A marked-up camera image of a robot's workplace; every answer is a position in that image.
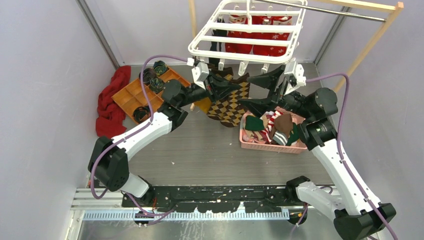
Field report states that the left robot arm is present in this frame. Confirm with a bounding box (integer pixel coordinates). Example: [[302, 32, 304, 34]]
[[87, 73, 241, 207]]

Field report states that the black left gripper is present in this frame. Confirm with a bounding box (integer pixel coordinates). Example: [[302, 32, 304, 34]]
[[178, 70, 239, 108]]

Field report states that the red white striped sock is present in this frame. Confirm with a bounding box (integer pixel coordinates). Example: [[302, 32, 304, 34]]
[[259, 110, 283, 144]]

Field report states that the metal hanger rod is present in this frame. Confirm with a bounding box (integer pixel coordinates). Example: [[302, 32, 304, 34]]
[[258, 0, 387, 23]]

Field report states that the rolled dark patterned sock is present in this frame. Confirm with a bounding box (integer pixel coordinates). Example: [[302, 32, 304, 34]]
[[138, 67, 157, 86], [132, 105, 151, 124], [149, 77, 165, 94], [153, 60, 168, 77]]

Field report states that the black sock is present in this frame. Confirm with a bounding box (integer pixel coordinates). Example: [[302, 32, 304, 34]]
[[208, 29, 222, 68]]

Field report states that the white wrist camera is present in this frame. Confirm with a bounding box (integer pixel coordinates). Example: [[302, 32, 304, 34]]
[[282, 60, 306, 96], [186, 57, 209, 90]]

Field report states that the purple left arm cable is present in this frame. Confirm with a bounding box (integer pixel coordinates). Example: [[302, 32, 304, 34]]
[[89, 54, 191, 226]]

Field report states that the pink laundry basket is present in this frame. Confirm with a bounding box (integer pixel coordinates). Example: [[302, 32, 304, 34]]
[[239, 108, 307, 154]]

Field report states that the brown sock in basket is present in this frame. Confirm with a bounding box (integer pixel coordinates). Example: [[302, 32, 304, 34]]
[[274, 113, 293, 137]]

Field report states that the red snowflake christmas sock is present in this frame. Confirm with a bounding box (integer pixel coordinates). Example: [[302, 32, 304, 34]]
[[225, 15, 253, 54]]

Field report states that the red santa christmas sock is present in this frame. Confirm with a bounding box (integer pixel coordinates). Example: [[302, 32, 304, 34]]
[[252, 16, 274, 56]]

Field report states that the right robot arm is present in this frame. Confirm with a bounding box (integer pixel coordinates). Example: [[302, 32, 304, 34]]
[[240, 64, 396, 240]]

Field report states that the green sock in basket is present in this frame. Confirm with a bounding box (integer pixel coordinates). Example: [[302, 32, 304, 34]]
[[244, 115, 265, 132]]

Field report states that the wooden clothes rack frame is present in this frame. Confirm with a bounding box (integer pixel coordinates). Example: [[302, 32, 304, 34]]
[[187, 0, 407, 112]]

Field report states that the red cloth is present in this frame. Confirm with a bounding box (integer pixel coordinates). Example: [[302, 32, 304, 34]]
[[95, 65, 131, 139]]

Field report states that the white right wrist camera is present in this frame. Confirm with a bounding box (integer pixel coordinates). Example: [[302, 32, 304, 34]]
[[282, 60, 306, 96]]

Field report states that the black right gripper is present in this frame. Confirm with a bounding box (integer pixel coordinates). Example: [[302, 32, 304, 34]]
[[237, 64, 313, 120]]

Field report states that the grey striped sock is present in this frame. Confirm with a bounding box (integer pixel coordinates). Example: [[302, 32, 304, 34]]
[[272, 130, 290, 146]]

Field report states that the brown yellow argyle sock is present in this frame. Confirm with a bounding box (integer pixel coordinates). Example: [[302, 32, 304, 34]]
[[206, 67, 234, 128]]

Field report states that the white clip sock hanger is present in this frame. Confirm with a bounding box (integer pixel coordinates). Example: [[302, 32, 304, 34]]
[[188, 0, 308, 76]]

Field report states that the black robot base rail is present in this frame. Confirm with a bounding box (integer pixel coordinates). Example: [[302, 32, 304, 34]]
[[122, 185, 305, 213]]

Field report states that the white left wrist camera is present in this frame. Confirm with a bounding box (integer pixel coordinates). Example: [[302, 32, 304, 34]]
[[186, 57, 209, 90]]

